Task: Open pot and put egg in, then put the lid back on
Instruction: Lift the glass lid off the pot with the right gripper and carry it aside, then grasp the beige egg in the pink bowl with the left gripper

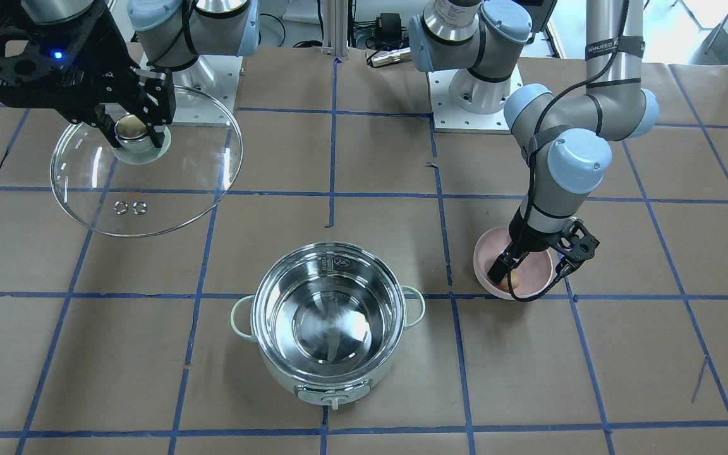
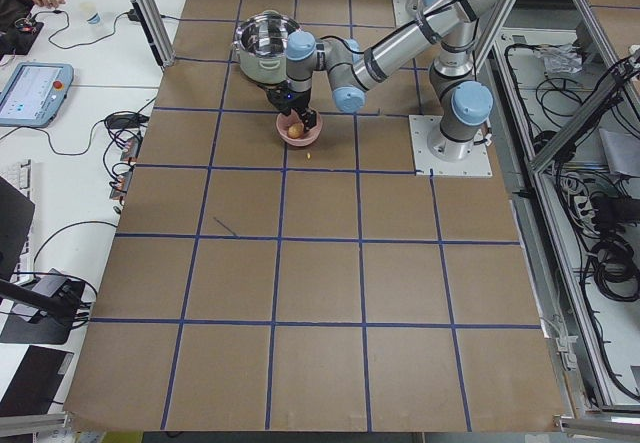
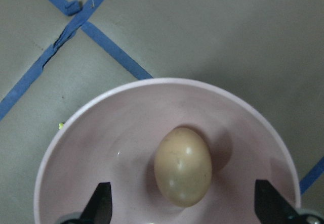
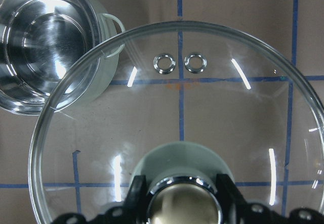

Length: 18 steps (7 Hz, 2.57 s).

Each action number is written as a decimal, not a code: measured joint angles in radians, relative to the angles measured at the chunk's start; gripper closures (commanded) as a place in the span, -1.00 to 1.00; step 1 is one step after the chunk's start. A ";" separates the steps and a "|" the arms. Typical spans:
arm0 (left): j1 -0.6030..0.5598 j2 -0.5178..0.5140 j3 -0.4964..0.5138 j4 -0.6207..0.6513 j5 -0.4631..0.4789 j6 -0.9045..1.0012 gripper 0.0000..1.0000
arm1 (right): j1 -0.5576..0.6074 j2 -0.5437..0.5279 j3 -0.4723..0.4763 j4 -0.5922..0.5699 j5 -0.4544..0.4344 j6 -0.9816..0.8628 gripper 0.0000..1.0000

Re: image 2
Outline pale green steel pot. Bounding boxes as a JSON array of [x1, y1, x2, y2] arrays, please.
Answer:
[[233, 10, 300, 85]]

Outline black camera stand base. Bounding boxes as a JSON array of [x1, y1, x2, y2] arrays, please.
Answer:
[[1, 272, 86, 345]]

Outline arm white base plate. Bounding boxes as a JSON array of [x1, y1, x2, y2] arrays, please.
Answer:
[[392, 0, 422, 28], [409, 115, 493, 178]]

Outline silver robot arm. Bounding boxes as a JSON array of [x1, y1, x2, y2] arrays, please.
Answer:
[[266, 0, 501, 162]]

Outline paper cup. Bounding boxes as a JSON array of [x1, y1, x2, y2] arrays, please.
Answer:
[[79, 2, 101, 25]]

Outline white keyboard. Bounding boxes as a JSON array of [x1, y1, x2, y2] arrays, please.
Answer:
[[1, 159, 33, 200]]

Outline blue teach pendant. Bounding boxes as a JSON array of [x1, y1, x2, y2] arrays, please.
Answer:
[[1, 62, 74, 128]]

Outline pink plastic bowl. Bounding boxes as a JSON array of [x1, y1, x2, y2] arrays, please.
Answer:
[[275, 112, 323, 147]]

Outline brown egg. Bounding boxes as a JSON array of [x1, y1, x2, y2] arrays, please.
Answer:
[[287, 123, 305, 139]]

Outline aluminium frame post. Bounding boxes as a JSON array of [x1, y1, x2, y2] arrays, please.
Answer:
[[129, 0, 175, 68]]

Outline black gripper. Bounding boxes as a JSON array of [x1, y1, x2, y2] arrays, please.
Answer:
[[265, 85, 320, 136]]

